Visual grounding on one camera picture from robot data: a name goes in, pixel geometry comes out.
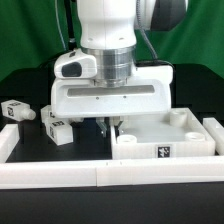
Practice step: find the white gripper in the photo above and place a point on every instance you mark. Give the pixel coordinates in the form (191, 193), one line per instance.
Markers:
(107, 83)

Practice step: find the white square tabletop part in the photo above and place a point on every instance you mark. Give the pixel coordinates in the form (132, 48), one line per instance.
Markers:
(176, 133)

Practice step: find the white U-shaped fence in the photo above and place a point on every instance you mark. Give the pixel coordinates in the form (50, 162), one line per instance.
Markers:
(176, 168)

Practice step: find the black camera pole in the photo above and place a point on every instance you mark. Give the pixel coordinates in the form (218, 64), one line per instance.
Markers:
(72, 41)

